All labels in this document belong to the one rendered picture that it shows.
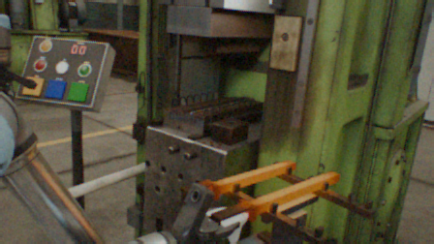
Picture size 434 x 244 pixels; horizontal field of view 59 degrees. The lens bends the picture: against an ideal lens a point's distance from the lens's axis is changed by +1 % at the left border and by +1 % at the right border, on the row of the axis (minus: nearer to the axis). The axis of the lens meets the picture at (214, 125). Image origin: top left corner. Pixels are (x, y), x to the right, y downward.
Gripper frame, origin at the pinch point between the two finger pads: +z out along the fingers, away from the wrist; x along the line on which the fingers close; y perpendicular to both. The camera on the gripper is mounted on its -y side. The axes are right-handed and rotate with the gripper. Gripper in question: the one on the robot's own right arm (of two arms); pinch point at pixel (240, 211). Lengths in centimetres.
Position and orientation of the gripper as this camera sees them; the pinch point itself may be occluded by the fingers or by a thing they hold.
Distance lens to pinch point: 84.5
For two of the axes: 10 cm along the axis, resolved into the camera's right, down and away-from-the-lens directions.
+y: -0.7, 9.6, 2.7
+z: 7.5, -1.3, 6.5
